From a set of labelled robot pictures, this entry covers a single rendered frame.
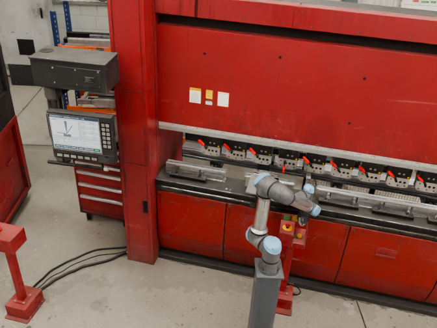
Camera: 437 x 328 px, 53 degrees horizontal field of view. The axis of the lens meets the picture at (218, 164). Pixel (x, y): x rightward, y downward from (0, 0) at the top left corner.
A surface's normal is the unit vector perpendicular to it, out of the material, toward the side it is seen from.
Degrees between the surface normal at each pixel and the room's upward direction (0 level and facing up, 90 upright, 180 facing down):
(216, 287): 0
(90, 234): 0
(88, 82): 90
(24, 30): 90
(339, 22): 90
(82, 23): 90
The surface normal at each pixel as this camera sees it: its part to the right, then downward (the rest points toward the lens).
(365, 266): -0.24, 0.51
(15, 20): 0.01, 0.53
